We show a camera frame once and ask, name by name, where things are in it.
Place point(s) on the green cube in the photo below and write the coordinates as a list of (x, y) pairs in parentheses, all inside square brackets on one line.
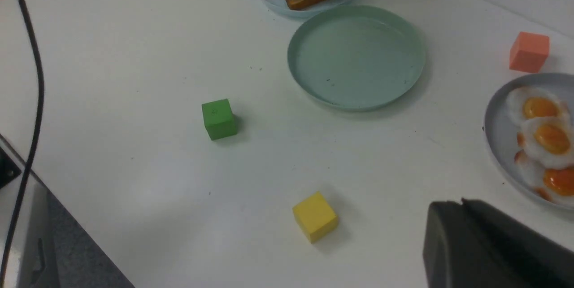
[(219, 119)]

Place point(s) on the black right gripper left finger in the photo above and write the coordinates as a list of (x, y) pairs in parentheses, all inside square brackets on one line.
[(472, 244)]

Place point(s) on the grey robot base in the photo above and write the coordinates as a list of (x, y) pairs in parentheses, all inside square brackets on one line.
[(50, 249)]

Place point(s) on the orange cube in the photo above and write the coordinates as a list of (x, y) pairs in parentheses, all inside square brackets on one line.
[(529, 52)]

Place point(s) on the fried egg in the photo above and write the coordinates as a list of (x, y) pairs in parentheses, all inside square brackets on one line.
[(548, 141), (526, 103), (552, 185)]

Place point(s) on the grey plate with eggs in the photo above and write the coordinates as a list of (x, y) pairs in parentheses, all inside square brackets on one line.
[(500, 134)]

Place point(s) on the yellow cube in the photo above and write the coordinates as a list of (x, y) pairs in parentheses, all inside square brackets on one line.
[(315, 217)]

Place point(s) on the green centre plate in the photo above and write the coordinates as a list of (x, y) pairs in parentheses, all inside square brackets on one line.
[(356, 58)]

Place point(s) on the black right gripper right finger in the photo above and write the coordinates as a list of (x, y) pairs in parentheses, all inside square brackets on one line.
[(529, 243)]

